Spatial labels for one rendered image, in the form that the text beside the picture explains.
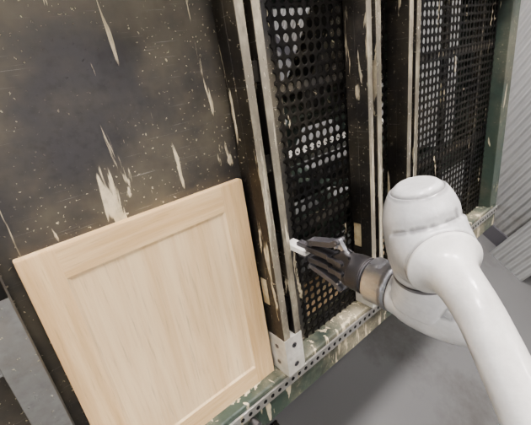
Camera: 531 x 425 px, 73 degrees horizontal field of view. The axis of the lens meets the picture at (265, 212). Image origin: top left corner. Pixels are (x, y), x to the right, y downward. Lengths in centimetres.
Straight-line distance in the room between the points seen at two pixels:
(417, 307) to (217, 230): 42
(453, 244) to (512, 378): 16
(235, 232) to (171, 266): 16
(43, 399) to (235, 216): 47
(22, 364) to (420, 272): 62
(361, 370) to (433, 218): 180
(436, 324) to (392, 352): 177
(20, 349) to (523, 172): 316
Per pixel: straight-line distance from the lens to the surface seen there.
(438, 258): 51
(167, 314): 80
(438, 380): 251
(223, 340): 92
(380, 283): 68
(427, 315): 63
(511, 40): 190
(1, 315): 68
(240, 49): 72
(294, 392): 116
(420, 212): 51
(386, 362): 235
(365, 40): 99
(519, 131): 324
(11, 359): 72
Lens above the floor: 190
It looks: 48 degrees down
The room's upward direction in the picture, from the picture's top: 21 degrees clockwise
